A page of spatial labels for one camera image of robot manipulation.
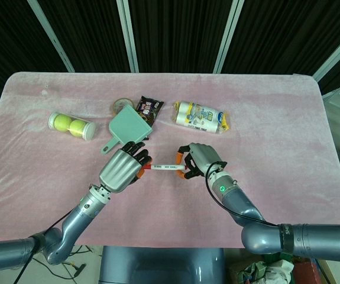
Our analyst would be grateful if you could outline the grey robot torso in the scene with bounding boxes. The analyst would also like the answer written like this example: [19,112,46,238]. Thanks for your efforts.
[98,246,226,284]

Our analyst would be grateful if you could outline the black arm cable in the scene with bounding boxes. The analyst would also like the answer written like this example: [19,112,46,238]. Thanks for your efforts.
[205,161,280,227]
[17,211,72,284]

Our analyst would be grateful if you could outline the white trash bag roll pack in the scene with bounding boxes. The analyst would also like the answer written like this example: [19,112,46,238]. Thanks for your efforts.
[171,100,232,135]

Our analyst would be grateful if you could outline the red box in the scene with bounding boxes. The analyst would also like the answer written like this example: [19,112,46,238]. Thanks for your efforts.
[293,257,321,284]

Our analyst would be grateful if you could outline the teal plastic dustpan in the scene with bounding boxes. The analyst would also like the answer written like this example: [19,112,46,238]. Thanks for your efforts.
[100,105,153,155]

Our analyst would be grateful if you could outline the clear tennis ball tube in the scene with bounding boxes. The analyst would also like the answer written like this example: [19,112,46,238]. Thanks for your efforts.
[47,111,97,140]

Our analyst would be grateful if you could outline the white double partition post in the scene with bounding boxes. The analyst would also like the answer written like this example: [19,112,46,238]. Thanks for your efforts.
[116,0,140,73]

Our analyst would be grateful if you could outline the yellow tennis ball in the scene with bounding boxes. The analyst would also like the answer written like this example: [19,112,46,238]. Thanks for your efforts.
[69,119,86,137]
[54,115,72,133]

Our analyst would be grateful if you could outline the dark snack packet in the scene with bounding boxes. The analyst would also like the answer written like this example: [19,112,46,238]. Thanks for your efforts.
[136,95,164,141]

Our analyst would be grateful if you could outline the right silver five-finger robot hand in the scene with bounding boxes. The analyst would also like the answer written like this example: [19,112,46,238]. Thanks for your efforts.
[174,143,228,180]

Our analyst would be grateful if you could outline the white marker pen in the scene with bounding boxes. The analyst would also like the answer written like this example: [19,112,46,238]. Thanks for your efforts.
[151,163,186,172]

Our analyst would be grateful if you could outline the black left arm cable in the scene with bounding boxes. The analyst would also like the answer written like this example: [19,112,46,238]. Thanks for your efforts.
[17,211,72,284]

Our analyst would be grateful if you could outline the pink fleece tablecloth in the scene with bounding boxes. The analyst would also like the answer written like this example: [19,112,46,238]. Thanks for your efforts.
[0,72,340,248]

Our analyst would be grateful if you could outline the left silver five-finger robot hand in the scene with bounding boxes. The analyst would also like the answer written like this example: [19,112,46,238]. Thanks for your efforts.
[98,141,153,195]

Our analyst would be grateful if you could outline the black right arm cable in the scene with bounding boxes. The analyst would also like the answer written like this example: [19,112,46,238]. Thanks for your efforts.
[205,161,280,227]

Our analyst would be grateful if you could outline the crumpled cloth pile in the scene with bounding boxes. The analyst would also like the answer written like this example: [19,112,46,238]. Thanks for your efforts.
[234,251,294,284]

